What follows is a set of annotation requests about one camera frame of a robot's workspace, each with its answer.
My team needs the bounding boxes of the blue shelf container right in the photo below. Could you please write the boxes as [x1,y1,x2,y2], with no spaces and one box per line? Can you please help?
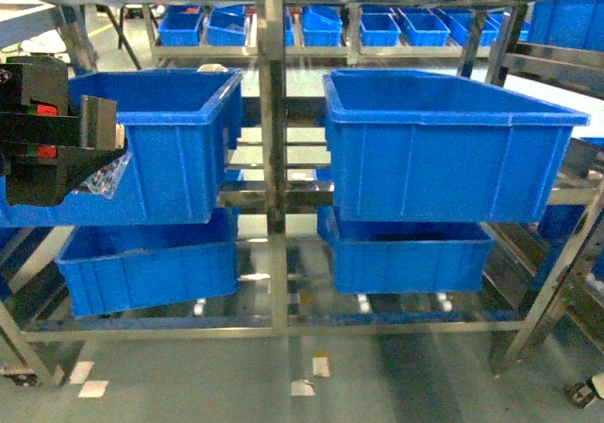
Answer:
[323,69,590,223]

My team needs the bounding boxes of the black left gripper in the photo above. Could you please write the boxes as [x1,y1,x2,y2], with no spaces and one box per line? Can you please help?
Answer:
[1,56,127,206]

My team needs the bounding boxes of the lower blue container right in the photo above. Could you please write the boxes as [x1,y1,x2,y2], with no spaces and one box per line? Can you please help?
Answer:
[317,207,495,295]

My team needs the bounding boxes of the red mushroom push button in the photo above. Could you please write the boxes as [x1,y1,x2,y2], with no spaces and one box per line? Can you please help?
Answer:
[75,152,131,199]

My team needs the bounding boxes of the steel shelf rack frame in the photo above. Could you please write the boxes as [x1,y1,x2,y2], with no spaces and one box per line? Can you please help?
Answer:
[0,0,604,410]

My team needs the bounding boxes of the blue shelf container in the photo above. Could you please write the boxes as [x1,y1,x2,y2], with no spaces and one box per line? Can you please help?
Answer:
[1,68,243,228]
[323,69,590,223]

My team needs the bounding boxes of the lower blue container left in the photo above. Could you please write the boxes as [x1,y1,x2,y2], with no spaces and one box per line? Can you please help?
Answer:
[56,208,239,317]

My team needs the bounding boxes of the blue shelf container left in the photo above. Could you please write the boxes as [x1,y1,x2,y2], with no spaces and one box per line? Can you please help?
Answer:
[1,68,243,228]

